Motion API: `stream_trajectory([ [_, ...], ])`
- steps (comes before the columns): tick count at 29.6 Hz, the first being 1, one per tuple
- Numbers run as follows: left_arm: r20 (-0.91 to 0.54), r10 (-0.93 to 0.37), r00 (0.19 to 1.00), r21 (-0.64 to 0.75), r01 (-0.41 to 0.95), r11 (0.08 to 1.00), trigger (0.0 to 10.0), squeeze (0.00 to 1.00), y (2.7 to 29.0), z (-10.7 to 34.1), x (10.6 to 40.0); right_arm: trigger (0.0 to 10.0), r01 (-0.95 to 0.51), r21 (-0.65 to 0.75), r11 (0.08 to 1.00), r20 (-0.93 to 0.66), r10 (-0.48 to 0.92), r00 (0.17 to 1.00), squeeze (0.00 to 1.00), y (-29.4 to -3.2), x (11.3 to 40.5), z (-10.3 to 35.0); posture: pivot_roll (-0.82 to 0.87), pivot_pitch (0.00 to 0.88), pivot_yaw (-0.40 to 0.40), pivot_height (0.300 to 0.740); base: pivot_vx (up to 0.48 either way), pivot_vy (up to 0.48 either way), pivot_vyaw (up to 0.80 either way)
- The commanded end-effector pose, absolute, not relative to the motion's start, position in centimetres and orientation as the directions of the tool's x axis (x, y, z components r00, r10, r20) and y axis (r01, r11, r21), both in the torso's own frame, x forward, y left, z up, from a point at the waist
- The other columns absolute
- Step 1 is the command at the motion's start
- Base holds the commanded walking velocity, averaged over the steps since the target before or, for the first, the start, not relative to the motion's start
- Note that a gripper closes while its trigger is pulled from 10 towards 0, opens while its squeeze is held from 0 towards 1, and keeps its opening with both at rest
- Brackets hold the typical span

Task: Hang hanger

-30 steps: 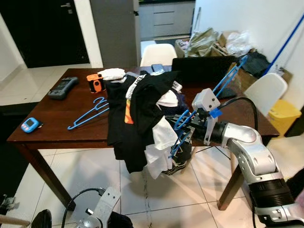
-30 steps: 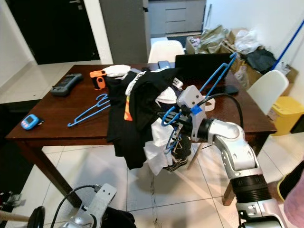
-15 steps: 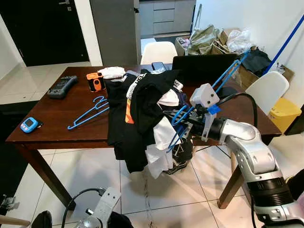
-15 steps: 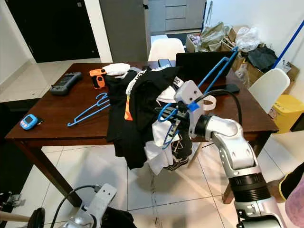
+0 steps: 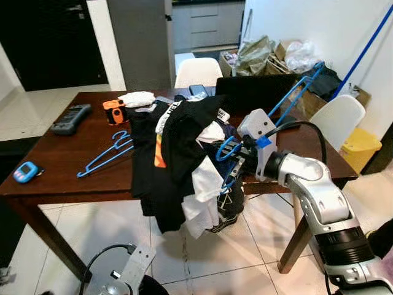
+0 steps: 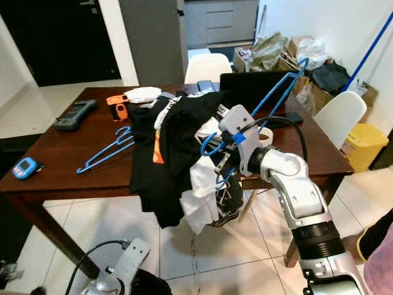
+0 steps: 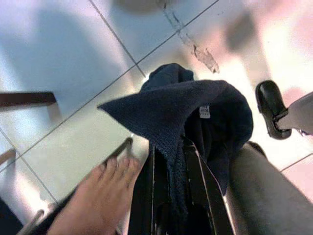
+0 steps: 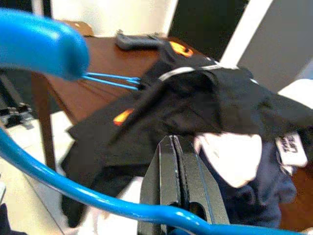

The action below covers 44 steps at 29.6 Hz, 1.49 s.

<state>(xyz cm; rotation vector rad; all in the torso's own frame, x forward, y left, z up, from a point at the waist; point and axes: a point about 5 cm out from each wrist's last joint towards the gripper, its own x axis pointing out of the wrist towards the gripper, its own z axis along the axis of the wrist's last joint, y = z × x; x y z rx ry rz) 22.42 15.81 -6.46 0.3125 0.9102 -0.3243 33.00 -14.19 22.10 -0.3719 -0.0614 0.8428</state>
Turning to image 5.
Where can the blue plastic hanger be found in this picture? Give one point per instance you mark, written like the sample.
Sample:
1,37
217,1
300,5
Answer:
104,163
320,65

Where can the black laptop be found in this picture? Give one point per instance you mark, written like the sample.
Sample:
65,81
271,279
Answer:
258,92

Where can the black clothes pile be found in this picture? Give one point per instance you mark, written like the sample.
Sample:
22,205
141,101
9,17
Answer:
178,141

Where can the brown cardboard box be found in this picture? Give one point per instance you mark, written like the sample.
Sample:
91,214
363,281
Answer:
313,104

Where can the white plastic chair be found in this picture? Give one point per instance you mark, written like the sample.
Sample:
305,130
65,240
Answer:
338,120
198,72

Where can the olive plastic bag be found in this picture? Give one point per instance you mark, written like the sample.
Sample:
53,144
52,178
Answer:
255,55

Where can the black bag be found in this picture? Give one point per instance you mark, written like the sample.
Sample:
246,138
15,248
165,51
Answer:
325,80

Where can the yellow bin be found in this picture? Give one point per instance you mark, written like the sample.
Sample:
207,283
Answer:
361,150

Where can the white plastic bag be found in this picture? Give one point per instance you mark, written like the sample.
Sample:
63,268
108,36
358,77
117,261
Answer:
301,56

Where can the white crumpled cloth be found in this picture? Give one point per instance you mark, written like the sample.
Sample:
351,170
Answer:
138,98

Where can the orange handheld device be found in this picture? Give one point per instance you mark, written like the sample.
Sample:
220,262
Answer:
115,114

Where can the grey drawer cabinet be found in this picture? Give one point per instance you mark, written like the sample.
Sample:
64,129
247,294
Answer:
209,24

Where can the blue pole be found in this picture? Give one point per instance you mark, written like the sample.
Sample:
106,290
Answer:
368,43

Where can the grey multimeter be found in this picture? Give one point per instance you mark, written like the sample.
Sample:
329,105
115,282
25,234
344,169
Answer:
70,118

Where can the dark wooden table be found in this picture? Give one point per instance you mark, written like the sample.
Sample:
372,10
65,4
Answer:
61,147

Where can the small blue device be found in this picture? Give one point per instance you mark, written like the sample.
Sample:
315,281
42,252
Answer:
26,172

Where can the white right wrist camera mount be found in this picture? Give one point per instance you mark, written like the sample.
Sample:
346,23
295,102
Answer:
255,123

